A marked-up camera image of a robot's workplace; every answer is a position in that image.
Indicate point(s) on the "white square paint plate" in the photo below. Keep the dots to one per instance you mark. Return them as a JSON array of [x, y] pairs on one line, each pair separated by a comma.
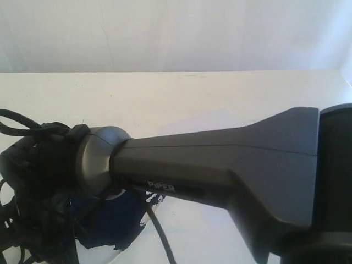
[[104, 231]]

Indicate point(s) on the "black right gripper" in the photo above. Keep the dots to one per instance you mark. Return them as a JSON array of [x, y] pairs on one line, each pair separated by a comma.
[[40, 168]]

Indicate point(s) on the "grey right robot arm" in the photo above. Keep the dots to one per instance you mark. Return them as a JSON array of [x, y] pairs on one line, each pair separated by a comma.
[[285, 181]]

